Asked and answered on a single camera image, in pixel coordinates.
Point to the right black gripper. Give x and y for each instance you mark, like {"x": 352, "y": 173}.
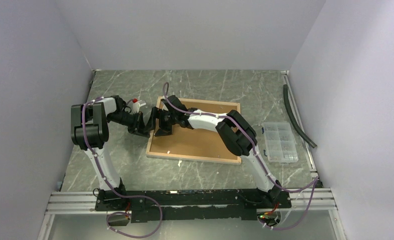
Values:
{"x": 164, "y": 130}

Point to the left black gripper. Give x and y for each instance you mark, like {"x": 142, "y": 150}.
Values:
{"x": 139, "y": 125}

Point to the wooden picture frame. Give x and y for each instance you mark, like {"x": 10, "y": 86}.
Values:
{"x": 196, "y": 132}

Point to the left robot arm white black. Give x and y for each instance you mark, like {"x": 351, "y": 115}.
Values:
{"x": 89, "y": 130}

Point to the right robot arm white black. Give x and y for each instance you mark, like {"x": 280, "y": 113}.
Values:
{"x": 208, "y": 131}

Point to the clear plastic parts box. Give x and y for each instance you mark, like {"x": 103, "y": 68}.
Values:
{"x": 280, "y": 142}

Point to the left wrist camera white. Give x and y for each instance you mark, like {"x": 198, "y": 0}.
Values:
{"x": 137, "y": 105}

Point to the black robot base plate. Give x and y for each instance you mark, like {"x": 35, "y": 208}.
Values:
{"x": 153, "y": 205}

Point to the aluminium rail frame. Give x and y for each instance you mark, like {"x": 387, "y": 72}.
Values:
{"x": 303, "y": 199}

